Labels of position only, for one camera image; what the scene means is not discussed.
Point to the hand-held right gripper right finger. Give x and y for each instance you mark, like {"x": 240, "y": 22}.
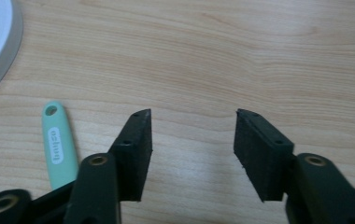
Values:
{"x": 259, "y": 158}

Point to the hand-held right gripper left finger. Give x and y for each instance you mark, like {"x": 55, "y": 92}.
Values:
{"x": 133, "y": 161}

